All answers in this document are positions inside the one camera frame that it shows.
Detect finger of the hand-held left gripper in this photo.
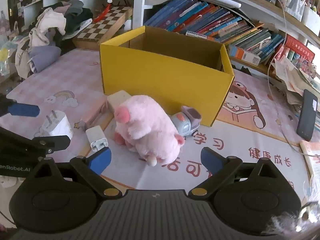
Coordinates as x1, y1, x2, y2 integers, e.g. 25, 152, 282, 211
0, 94, 41, 118
32, 135, 71, 155

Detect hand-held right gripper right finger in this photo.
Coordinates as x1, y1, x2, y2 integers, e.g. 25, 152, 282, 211
187, 147, 283, 199

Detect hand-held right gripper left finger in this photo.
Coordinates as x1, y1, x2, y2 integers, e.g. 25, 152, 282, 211
30, 147, 123, 199

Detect large white charger plug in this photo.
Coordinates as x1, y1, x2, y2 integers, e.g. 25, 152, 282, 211
40, 110, 74, 140

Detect small white charger plug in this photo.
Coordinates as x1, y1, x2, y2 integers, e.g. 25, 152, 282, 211
85, 127, 109, 152

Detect pink case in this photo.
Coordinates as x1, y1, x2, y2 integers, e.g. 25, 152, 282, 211
80, 97, 112, 130

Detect grey toy mouse car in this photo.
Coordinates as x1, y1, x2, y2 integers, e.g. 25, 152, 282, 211
171, 106, 202, 137

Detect pink plush pig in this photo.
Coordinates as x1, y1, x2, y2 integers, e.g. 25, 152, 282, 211
114, 94, 185, 167

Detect white foam block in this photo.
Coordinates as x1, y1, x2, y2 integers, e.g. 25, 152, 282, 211
107, 90, 132, 115

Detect yellow cardboard box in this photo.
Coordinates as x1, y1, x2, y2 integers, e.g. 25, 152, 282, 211
99, 25, 235, 127

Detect printed pink desk mat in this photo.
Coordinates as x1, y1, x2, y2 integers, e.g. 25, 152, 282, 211
0, 47, 316, 191

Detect purple cloth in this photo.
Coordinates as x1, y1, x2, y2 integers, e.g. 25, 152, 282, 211
29, 46, 62, 73

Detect pile of clothes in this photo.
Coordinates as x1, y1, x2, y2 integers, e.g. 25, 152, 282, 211
15, 0, 94, 78

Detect grey fluffy pompom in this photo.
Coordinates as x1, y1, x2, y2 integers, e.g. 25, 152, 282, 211
271, 200, 320, 233

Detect white book with red print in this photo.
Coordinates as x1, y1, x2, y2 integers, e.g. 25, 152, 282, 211
299, 139, 320, 180

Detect black smartphone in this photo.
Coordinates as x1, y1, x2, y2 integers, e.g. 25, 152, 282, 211
296, 89, 318, 142

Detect orange and white box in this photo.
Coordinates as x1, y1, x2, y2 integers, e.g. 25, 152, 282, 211
228, 45, 261, 64

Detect pile of papers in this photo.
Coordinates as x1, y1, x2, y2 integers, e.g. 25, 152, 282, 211
272, 54, 320, 107

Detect wooden chessboard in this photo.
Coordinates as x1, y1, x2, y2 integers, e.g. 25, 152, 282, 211
72, 5, 133, 50

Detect red plastic tool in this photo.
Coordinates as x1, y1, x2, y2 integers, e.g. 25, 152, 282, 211
93, 0, 112, 23

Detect row of books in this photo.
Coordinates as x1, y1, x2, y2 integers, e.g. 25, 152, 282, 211
144, 0, 285, 65

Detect red booklet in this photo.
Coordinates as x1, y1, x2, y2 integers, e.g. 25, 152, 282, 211
284, 34, 316, 64

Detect white cable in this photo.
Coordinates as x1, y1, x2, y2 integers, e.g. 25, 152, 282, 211
266, 0, 309, 157

